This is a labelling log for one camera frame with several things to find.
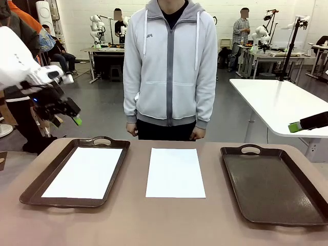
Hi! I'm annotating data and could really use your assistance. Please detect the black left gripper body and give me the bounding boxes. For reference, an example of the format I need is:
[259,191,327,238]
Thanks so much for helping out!
[5,81,68,122]

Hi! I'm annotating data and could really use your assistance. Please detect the white A4 paper sheet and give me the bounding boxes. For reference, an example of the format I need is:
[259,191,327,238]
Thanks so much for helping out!
[40,146,124,200]
[145,147,207,199]

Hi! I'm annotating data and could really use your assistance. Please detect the person's right forearm grey sleeve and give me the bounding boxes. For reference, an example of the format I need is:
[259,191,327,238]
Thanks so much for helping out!
[122,76,140,125]

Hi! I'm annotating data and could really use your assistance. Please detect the person's left forearm grey sleeve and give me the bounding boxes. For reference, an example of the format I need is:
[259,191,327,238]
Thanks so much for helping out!
[195,76,218,129]

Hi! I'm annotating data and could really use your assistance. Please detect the person's right hand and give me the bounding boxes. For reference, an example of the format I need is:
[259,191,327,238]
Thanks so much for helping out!
[126,122,139,137]

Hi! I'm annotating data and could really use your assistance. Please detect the person's left hand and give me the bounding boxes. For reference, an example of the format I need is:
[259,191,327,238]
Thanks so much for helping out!
[189,126,207,141]

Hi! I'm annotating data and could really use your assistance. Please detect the white round fan base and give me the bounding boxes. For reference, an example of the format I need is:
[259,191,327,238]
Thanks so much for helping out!
[0,124,14,138]

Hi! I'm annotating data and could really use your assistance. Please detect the large white table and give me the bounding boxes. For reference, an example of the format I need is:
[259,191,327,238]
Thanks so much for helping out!
[229,78,328,163]

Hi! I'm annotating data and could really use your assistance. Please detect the seated person in black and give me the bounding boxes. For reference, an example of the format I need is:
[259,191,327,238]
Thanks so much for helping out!
[42,24,78,75]

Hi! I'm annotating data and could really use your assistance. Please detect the small grey stool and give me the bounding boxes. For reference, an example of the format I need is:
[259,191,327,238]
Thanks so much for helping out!
[110,65,123,83]

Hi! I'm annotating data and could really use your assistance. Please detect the grey metal workbench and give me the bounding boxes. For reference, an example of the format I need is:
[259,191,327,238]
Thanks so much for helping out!
[81,46,127,84]

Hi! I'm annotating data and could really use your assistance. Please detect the brown wooden board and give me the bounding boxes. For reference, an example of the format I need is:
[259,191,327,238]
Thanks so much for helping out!
[0,151,8,172]

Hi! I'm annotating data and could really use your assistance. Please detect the black tripod stand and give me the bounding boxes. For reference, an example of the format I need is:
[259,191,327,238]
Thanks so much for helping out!
[277,16,310,82]

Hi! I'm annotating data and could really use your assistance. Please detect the brown plastic serving tray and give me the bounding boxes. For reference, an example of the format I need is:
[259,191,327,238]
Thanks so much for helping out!
[19,136,131,209]
[220,143,328,227]

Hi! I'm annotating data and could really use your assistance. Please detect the small white desk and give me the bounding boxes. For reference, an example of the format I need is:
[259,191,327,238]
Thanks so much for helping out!
[305,43,328,83]

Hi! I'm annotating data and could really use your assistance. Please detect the bystander in green jacket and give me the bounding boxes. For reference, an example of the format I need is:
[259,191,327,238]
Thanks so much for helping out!
[0,0,58,155]

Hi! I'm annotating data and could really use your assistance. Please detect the long grey workbench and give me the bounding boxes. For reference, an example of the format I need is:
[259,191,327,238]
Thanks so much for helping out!
[238,44,317,79]

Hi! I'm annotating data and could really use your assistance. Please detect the background person in black top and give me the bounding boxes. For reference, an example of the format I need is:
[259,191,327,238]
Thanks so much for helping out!
[113,8,127,45]

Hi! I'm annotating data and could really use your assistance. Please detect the person in grey hoodie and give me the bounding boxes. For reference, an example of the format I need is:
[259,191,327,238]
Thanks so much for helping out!
[122,0,218,142]

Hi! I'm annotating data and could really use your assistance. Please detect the person in plaid shirt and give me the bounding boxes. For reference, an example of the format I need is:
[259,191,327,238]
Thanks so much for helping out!
[228,7,251,73]

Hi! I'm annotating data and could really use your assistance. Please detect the black orange lamp stand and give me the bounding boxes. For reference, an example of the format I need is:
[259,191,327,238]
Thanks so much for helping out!
[263,8,280,50]

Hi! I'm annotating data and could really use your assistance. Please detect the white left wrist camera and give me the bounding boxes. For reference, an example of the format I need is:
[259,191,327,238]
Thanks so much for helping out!
[60,73,75,85]

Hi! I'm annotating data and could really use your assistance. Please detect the black camera pole stand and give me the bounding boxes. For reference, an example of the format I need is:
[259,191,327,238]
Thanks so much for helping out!
[99,14,115,47]

